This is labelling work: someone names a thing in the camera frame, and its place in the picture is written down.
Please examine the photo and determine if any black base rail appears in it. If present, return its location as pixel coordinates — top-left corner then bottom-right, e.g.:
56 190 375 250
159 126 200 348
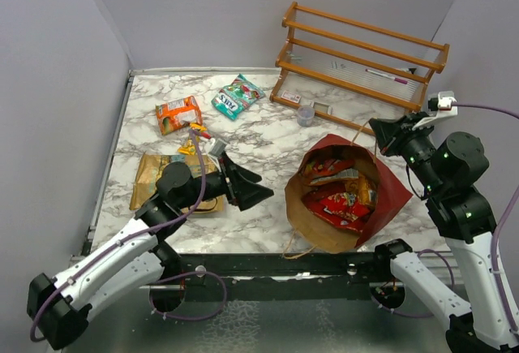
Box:
133 243 422 301

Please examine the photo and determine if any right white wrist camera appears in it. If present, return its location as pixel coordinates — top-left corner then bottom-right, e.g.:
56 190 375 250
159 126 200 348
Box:
412 91 458 131

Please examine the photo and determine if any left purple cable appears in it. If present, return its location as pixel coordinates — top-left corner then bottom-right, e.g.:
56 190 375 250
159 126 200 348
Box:
28 127 228 344

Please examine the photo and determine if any pink white marker pen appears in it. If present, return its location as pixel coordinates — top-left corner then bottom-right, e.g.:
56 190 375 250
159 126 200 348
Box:
365 68 409 85

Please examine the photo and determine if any open small white box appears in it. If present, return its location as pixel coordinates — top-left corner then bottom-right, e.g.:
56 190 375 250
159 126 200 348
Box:
311 101 332 114

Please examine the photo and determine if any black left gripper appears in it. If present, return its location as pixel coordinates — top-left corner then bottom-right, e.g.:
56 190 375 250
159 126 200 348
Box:
178 151 274 209

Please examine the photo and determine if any small clear plastic cup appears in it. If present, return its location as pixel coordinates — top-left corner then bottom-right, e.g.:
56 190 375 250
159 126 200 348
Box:
297 105 315 127

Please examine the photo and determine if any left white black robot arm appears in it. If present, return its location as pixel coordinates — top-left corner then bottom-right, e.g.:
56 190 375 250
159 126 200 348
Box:
27 153 274 351

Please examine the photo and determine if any teal Fox's candy packet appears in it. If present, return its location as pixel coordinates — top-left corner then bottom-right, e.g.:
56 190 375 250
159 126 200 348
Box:
211 74 265 120

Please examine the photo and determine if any gold chips bag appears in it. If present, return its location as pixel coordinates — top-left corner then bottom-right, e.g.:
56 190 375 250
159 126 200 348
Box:
130 153 224 214

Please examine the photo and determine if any red paper bag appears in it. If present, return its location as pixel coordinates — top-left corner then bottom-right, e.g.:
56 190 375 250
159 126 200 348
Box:
285 134 412 254

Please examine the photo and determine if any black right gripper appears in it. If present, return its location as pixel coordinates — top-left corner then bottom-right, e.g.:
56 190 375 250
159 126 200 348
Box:
371 110 444 192

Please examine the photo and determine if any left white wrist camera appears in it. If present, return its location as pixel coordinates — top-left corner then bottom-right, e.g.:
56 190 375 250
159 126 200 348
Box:
204 137 227 164

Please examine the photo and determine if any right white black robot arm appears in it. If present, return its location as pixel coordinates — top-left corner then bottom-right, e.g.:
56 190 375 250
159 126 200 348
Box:
369 112 518 352

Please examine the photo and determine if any red snack packet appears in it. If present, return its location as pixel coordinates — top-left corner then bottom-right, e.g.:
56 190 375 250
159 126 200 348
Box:
302 192 371 233

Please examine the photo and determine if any orange wooden rack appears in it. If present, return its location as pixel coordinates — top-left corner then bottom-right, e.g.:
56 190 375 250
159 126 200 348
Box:
270 2 450 128

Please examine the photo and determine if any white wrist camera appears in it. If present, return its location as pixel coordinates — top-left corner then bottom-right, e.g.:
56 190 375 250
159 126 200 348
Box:
204 137 227 164
412 91 458 131

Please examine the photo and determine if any yellow M&Ms packet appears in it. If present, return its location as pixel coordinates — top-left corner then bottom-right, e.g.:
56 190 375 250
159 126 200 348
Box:
178 123 211 156

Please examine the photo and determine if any orange snack packet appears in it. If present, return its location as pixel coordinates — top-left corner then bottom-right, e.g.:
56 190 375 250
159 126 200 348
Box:
155 96 203 136

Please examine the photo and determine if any red white staples box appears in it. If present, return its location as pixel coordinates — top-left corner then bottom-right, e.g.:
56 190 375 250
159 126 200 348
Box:
281 90 301 104

